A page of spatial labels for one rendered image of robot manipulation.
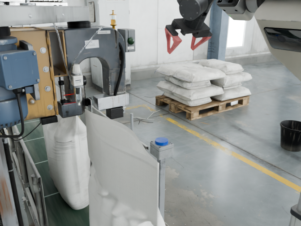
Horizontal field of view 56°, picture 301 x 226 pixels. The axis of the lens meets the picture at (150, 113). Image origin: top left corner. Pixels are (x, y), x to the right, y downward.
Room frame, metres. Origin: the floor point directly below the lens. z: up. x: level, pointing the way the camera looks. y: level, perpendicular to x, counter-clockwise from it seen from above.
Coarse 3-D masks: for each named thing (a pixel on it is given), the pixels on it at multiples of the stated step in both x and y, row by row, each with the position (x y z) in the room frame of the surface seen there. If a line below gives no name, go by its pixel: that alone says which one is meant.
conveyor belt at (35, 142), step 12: (36, 120) 2.57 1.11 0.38; (24, 132) 2.29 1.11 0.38; (36, 132) 2.29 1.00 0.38; (36, 144) 2.05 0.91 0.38; (36, 156) 1.85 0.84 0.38; (48, 168) 1.69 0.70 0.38; (48, 180) 1.55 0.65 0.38; (48, 192) 1.42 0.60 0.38; (48, 204) 1.31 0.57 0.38; (60, 204) 1.31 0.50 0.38; (48, 216) 1.22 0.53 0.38; (60, 216) 1.22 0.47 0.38; (72, 216) 1.22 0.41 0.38; (84, 216) 1.22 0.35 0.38
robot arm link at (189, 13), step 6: (180, 0) 0.77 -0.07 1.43; (186, 0) 0.76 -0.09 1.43; (192, 0) 0.75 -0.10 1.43; (198, 0) 0.76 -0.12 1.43; (204, 0) 0.78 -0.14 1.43; (180, 6) 0.77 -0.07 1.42; (186, 6) 0.76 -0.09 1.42; (192, 6) 0.76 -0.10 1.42; (198, 6) 0.75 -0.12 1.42; (204, 6) 0.77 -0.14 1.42; (180, 12) 0.78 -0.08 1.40; (186, 12) 0.77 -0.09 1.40; (192, 12) 0.76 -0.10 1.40; (198, 12) 0.75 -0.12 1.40; (186, 18) 0.77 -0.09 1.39; (192, 18) 0.76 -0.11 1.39
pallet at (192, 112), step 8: (160, 96) 4.15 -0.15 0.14; (248, 96) 4.18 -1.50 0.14; (160, 104) 4.15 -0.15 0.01; (176, 104) 3.82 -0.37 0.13; (184, 104) 3.77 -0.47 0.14; (208, 104) 3.78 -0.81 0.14; (216, 104) 3.79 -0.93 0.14; (224, 104) 3.89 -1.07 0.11; (240, 104) 4.14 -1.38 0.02; (248, 104) 4.20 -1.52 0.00; (176, 112) 3.82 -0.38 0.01; (192, 112) 3.54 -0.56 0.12; (208, 112) 3.80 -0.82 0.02; (216, 112) 3.81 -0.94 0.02
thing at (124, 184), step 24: (96, 120) 0.97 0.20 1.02; (96, 144) 0.83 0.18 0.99; (120, 144) 0.89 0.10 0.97; (96, 168) 0.86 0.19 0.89; (120, 168) 0.73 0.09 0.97; (144, 168) 0.67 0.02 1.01; (96, 192) 0.85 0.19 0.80; (120, 192) 0.73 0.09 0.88; (144, 192) 0.67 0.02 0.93; (96, 216) 0.85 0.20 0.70; (120, 216) 0.71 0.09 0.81; (144, 216) 0.67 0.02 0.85
